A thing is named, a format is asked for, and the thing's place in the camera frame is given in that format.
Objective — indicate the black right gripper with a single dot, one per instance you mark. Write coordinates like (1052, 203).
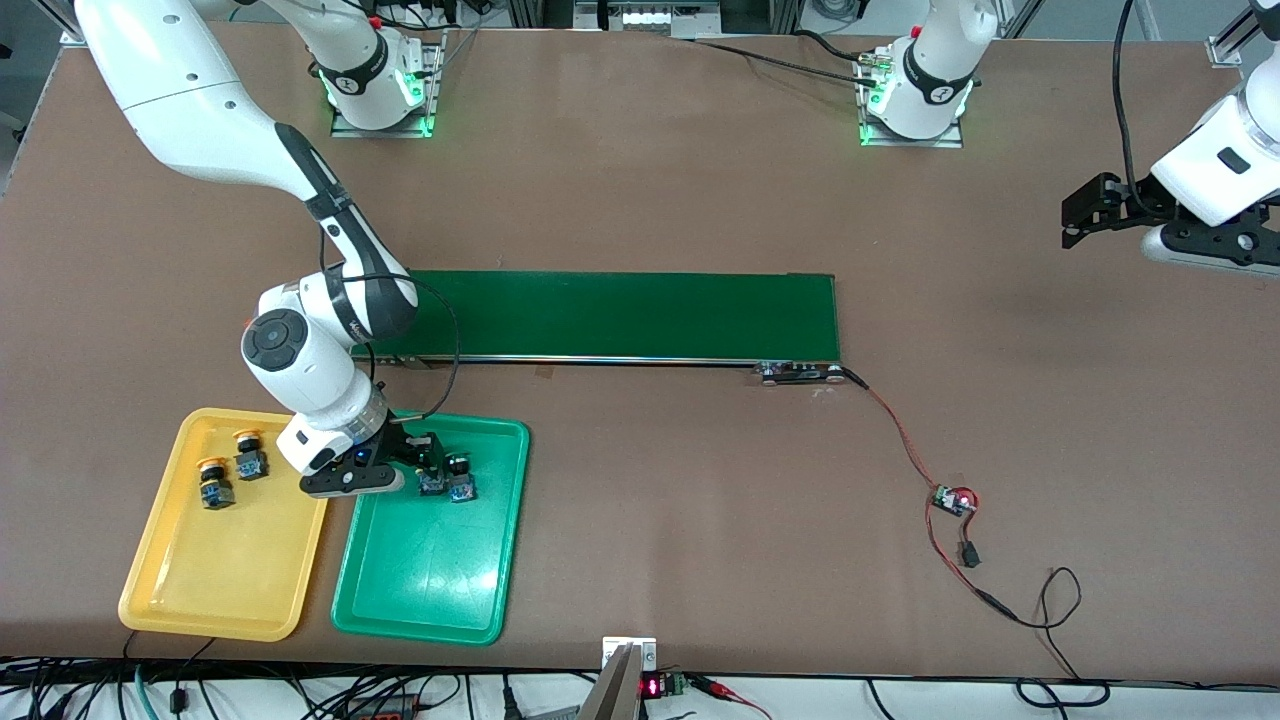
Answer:
(404, 447)

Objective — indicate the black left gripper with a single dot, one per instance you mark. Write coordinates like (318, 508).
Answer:
(1128, 199)

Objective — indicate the green push button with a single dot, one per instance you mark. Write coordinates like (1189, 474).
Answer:
(460, 482)
(432, 485)

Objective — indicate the yellow push button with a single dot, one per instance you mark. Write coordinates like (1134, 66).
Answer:
(250, 460)
(214, 488)

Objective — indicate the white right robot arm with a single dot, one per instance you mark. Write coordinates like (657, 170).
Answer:
(200, 100)

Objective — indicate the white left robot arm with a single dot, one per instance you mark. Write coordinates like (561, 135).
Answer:
(1220, 165)

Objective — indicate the green plastic tray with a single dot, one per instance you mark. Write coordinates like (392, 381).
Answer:
(430, 570)

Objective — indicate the aluminium corner profile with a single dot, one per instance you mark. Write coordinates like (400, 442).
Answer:
(1228, 48)

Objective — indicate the yellow plastic tray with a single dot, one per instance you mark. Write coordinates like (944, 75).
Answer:
(240, 580)

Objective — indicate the green conveyor belt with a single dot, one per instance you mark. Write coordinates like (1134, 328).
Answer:
(650, 315)

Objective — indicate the orange power strip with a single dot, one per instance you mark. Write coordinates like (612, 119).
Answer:
(385, 710)

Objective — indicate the small green circuit board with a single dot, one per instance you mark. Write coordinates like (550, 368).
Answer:
(955, 499)

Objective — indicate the red digit display module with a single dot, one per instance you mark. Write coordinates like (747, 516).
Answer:
(652, 687)

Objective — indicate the small black plug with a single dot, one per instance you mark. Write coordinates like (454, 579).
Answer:
(969, 555)

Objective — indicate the red clip lead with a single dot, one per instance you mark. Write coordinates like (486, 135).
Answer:
(715, 686)

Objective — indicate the white framed light unit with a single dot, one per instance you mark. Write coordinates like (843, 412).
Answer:
(645, 18)

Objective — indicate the aluminium base plate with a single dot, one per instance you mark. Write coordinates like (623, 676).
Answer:
(905, 142)
(350, 130)

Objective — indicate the aluminium camera bracket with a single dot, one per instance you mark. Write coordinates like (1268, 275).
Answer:
(615, 690)

